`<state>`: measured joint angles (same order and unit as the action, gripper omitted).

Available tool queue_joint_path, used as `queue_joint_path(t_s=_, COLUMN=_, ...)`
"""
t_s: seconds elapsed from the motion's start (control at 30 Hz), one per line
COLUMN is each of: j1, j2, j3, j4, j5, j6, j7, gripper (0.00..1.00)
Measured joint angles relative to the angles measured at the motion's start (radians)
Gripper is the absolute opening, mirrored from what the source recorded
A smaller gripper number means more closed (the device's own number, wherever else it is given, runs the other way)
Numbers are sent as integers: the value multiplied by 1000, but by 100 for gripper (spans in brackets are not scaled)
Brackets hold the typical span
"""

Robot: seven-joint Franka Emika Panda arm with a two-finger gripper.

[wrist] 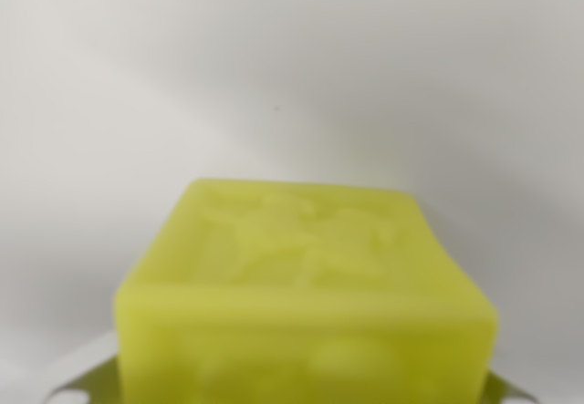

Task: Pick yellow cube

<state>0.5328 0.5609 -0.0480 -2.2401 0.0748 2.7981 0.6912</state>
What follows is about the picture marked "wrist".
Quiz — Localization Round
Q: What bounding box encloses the black grey gripper right finger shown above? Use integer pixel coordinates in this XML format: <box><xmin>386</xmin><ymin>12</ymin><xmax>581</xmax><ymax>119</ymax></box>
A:
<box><xmin>486</xmin><ymin>368</ymin><xmax>540</xmax><ymax>404</ymax></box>

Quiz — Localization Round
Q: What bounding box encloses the black grey gripper left finger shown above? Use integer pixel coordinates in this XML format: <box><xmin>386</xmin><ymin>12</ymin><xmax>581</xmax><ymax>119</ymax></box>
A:
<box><xmin>44</xmin><ymin>356</ymin><xmax>125</xmax><ymax>404</ymax></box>

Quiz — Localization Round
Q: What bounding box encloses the yellow cube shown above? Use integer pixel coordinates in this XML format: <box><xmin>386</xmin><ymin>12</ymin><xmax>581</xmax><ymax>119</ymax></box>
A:
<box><xmin>112</xmin><ymin>177</ymin><xmax>499</xmax><ymax>404</ymax></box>

